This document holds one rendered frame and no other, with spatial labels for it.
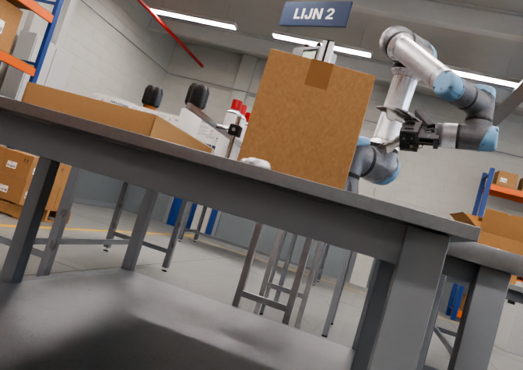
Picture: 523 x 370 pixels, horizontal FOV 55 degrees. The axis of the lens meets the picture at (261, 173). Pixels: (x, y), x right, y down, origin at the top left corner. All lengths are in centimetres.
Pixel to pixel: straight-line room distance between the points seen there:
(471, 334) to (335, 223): 46
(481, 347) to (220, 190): 62
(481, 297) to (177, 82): 986
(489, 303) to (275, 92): 61
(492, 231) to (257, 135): 227
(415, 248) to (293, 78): 52
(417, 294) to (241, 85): 947
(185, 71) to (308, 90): 962
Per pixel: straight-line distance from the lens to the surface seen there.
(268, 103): 111
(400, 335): 76
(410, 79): 185
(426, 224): 72
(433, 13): 642
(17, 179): 564
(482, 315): 112
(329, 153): 109
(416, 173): 952
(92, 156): 90
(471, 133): 156
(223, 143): 157
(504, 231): 320
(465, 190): 959
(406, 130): 158
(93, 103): 91
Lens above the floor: 77
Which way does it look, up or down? 4 degrees up
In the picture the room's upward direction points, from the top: 17 degrees clockwise
